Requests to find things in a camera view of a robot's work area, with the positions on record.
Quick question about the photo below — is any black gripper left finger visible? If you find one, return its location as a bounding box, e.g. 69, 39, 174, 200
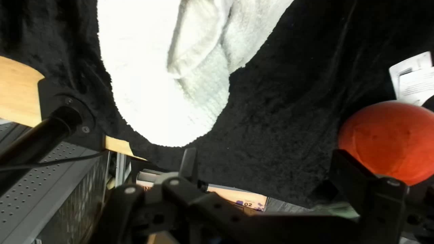
88, 184, 142, 244

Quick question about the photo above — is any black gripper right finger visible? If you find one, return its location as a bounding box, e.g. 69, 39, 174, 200
331, 149, 408, 244

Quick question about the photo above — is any orange plush carrot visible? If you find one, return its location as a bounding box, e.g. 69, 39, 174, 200
338, 101, 434, 185

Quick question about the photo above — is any white towel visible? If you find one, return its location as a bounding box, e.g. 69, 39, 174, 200
96, 0, 294, 147

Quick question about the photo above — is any black vertical pole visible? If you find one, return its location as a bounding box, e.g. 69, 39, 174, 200
0, 97, 95, 166

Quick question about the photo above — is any white paper tag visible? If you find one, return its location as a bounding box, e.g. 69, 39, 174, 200
389, 51, 434, 105

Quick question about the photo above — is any black table cloth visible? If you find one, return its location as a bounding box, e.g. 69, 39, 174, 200
0, 0, 434, 205

